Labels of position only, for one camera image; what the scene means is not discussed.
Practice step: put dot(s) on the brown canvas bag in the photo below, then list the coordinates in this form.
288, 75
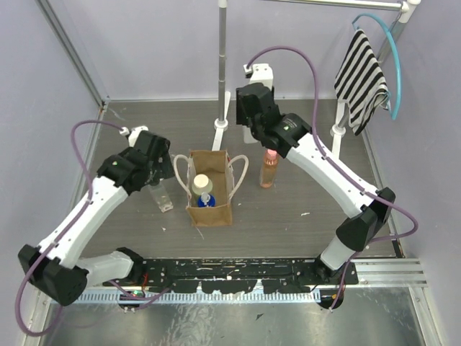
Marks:
225, 175

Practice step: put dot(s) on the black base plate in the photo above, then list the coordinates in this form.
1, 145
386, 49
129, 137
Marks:
276, 275

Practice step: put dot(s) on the blue spray bottle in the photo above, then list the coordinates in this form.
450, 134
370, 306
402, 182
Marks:
206, 200

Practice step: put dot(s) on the blue cable duct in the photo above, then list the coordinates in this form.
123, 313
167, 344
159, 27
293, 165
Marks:
257, 296

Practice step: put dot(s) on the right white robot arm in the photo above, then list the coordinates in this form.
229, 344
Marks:
366, 207

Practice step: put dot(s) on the white bottle grey cap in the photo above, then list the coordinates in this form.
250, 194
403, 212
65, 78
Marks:
247, 136

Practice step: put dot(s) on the striped black white cloth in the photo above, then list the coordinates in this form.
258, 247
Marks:
360, 83

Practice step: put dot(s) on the aluminium frame post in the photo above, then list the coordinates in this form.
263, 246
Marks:
55, 16

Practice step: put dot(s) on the clear bottle dark cap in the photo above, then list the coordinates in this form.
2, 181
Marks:
161, 197

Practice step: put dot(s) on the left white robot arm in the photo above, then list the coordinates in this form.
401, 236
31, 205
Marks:
55, 264

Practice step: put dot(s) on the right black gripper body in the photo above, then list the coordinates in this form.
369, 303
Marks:
241, 119

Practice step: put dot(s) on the cream cap green bottle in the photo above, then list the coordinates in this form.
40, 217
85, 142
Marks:
200, 184

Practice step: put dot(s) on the pink cap orange bottle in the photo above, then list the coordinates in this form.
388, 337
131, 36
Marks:
269, 168

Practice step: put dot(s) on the aluminium front rail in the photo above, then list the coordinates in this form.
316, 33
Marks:
390, 272

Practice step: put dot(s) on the blue hanger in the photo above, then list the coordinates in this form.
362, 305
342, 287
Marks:
394, 65

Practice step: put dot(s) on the metal clothes rack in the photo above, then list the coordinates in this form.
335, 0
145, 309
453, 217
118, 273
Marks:
405, 9

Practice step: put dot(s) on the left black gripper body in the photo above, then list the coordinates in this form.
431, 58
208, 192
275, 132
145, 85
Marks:
163, 167

